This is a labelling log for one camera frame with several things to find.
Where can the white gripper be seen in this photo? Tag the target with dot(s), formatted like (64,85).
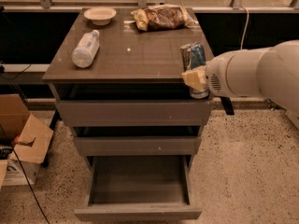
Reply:
(215,73)

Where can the blue silver redbull can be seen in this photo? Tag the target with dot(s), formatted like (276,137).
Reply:
(193,56)

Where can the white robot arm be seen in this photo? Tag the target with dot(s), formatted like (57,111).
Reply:
(270,73)

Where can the grey top drawer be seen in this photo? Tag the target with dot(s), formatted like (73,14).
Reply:
(142,113)

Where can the grey drawer cabinet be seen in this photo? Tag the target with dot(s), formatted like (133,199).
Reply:
(129,66)

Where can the grey middle drawer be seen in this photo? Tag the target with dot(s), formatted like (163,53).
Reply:
(133,146)

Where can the grey open bottom drawer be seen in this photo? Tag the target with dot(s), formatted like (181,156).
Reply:
(137,188)

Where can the brown chip bag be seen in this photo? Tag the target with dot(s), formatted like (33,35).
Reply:
(162,17)

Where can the white paper bowl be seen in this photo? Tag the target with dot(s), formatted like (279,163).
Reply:
(100,15)

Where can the clear plastic water bottle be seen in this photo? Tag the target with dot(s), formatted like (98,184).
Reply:
(85,51)

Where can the open cardboard box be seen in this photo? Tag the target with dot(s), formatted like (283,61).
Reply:
(16,121)

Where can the white printed box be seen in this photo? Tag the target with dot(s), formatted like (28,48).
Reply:
(19,170)

